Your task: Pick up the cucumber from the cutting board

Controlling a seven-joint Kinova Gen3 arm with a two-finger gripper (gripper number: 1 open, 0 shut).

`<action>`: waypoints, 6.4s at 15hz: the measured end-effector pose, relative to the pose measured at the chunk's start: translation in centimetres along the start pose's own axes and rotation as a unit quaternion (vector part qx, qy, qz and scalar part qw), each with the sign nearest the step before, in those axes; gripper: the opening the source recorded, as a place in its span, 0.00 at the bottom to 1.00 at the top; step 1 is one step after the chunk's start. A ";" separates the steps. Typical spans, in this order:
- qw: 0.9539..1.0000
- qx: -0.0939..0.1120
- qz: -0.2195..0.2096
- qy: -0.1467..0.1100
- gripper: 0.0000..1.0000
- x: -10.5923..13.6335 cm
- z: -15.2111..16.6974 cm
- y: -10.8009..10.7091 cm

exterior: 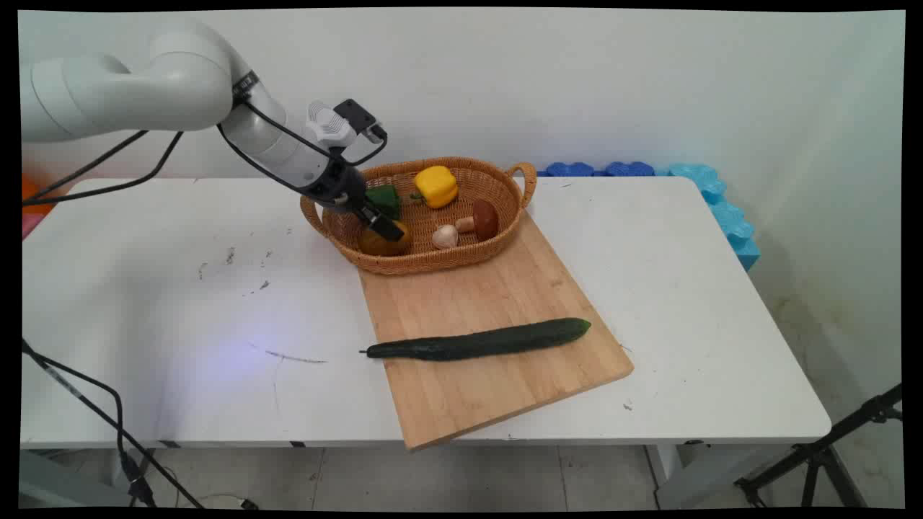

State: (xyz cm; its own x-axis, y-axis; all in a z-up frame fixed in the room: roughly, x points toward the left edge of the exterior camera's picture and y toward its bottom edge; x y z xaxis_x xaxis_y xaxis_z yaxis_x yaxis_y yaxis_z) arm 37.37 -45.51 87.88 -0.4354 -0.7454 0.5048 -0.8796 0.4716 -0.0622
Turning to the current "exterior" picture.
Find orange object behind table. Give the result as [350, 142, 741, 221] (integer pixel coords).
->
[22, 173, 56, 217]

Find woven wicker basket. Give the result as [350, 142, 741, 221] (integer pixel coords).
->
[300, 156, 539, 276]

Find wooden cutting board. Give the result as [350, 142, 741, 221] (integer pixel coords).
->
[358, 209, 635, 452]

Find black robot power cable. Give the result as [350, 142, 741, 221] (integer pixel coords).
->
[20, 130, 185, 208]

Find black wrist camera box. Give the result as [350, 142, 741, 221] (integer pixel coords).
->
[333, 99, 388, 143]

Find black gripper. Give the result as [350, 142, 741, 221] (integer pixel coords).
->
[310, 160, 405, 243]

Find yellow bell pepper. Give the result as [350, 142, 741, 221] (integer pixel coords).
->
[410, 166, 459, 210]

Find white table leg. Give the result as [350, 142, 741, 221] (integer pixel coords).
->
[644, 441, 725, 510]

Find black tripod stand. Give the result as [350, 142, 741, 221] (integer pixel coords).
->
[734, 383, 904, 509]

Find black strap on arm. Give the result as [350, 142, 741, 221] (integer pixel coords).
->
[231, 69, 261, 102]

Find green bell pepper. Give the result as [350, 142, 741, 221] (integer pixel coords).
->
[364, 185, 402, 221]

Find light blue foam mat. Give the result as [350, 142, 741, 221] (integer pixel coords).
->
[667, 163, 762, 272]

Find long dark green cucumber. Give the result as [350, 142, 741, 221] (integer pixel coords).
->
[359, 318, 592, 362]

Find white ribbed camera mount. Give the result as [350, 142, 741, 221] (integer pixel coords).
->
[306, 101, 358, 151]

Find yellow-brown potato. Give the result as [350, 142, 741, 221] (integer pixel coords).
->
[358, 220, 413, 257]

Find brown cap mushroom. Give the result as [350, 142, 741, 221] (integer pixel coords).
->
[455, 199, 500, 242]

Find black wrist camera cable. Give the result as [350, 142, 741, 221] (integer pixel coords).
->
[216, 99, 389, 197]

